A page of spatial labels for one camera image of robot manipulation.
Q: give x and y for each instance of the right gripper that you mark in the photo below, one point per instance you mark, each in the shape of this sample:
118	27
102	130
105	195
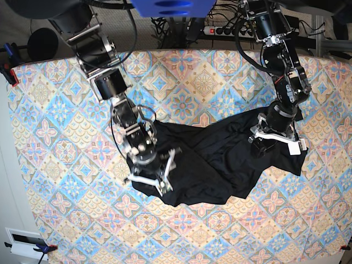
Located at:
157	172

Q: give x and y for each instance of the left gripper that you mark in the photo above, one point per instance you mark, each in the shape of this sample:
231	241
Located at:
278	125

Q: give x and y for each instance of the black t-shirt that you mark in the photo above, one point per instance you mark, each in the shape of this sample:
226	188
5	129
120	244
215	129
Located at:
217	161

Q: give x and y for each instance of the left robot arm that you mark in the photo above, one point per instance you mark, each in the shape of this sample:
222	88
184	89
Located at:
280	61

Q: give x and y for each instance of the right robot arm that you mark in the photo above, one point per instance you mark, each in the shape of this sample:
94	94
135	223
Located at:
80	29

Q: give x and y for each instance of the patterned tablecloth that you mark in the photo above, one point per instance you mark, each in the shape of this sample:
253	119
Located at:
73	176

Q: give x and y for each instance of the white power strip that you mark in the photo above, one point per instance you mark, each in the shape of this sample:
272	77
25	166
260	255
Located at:
226	31

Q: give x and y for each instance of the orange clamp bottom right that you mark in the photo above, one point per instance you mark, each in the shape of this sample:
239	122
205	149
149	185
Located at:
345	247

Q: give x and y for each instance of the blue clamp bottom left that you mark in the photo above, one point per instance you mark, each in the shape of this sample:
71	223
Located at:
41	248

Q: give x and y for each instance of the blue clamp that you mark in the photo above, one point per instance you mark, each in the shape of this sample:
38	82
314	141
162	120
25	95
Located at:
41	248
13	50

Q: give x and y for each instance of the white floor outlet box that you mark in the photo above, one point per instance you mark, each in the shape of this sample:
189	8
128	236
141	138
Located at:
24	237

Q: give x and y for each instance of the black round stool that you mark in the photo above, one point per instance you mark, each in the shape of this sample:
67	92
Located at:
42	45

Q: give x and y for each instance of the blue clamp top left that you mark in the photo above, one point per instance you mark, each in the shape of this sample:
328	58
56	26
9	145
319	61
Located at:
13	50

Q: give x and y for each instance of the aluminium frame post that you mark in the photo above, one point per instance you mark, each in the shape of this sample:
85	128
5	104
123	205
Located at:
324	45

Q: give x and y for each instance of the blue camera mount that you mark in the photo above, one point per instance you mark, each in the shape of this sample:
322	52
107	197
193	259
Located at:
173	8

